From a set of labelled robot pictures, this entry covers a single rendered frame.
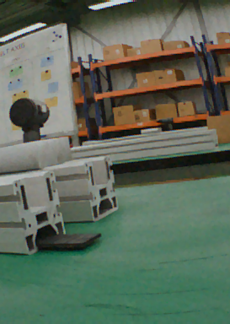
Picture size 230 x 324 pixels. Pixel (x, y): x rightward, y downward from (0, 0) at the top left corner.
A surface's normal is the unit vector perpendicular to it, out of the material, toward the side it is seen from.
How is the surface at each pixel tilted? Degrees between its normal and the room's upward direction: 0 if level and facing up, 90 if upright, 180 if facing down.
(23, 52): 90
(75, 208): 90
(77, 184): 90
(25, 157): 90
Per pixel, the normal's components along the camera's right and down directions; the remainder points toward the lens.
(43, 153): 0.92, -0.11
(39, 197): -0.35, 0.11
